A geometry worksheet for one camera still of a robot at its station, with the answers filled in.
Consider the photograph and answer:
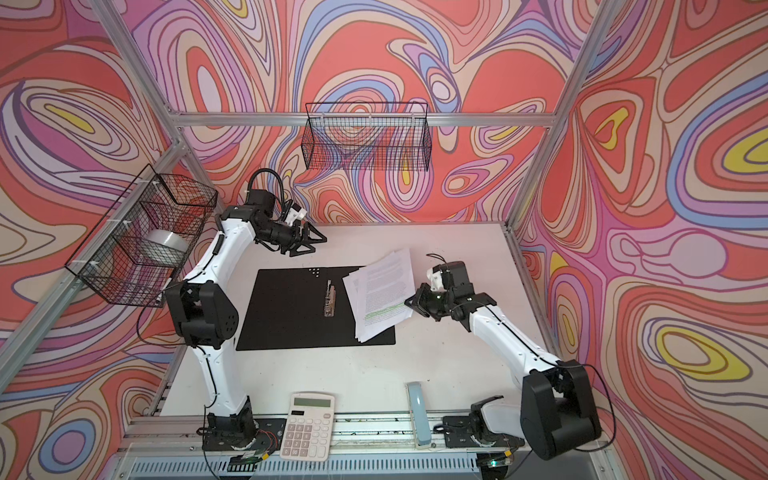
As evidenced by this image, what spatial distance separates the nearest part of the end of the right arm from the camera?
618 millimetres

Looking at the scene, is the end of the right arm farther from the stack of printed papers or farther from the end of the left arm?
the end of the left arm

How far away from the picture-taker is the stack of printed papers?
0.84 meters

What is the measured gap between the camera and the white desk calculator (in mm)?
718

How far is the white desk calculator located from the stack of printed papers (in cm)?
19

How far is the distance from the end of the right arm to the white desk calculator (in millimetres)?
359

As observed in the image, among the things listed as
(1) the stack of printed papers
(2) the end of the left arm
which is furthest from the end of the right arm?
(2) the end of the left arm

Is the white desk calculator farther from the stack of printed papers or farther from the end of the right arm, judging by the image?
the end of the right arm

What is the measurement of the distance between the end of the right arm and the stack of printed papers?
0.15ft

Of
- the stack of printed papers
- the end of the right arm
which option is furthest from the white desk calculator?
the end of the right arm
